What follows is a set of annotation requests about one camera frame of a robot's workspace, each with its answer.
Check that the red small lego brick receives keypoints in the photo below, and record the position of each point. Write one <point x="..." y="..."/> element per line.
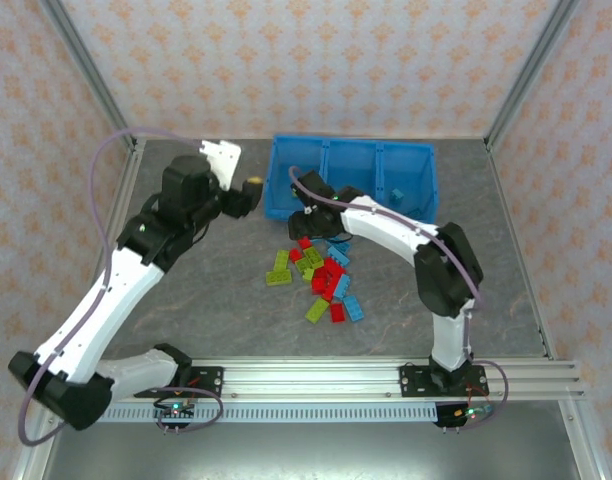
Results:
<point x="332" y="290"/>
<point x="319" y="283"/>
<point x="305" y="244"/>
<point x="295" y="255"/>

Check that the green long lego brick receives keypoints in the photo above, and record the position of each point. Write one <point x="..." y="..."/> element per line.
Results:
<point x="308" y="259"/>
<point x="317" y="310"/>
<point x="279" y="278"/>
<point x="282" y="260"/>

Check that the red long lego brick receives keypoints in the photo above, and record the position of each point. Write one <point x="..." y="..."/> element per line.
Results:
<point x="332" y="265"/>

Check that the blue small lego brick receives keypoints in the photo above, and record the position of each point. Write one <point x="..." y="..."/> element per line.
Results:
<point x="397" y="196"/>

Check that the blue three-compartment plastic bin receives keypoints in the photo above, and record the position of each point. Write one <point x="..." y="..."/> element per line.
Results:
<point x="356" y="165"/>

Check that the controller board with LEDs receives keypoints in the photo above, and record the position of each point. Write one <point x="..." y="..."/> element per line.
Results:
<point x="175" y="411"/>
<point x="466" y="414"/>

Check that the wide aluminium base rail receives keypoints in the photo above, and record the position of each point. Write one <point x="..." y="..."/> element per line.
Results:
<point x="311" y="380"/>

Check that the aluminium frame post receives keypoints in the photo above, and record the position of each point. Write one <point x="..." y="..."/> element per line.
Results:
<point x="86" y="75"/>
<point x="533" y="75"/>

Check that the aluminium frame leg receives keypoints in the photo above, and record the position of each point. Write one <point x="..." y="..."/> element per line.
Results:
<point x="28" y="465"/>
<point x="581" y="440"/>

